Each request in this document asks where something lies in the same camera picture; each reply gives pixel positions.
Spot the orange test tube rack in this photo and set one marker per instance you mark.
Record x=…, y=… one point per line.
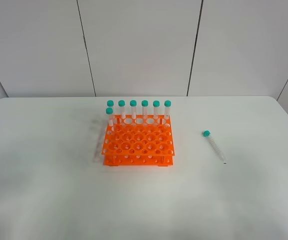
x=140, y=142

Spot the teal-capped test tube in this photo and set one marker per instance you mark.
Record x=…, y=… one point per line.
x=207, y=135

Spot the teal-capped tube front left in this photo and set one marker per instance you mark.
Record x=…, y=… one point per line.
x=111, y=117

